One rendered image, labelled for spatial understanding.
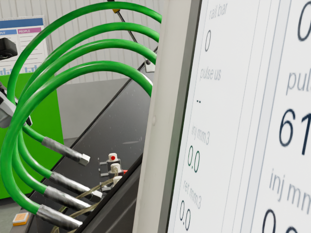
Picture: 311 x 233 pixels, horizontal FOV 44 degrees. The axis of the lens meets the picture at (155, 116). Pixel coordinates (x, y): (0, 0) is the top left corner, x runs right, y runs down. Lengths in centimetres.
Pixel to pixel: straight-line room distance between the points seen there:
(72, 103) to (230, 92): 709
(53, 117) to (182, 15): 380
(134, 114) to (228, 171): 92
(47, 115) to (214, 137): 390
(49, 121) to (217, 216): 392
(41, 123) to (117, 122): 302
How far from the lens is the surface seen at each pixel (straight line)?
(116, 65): 50
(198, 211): 19
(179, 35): 30
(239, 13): 17
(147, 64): 106
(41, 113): 405
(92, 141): 107
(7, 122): 80
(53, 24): 75
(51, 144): 76
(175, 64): 30
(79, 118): 727
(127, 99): 106
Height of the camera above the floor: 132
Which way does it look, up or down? 9 degrees down
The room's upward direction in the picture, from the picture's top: 6 degrees counter-clockwise
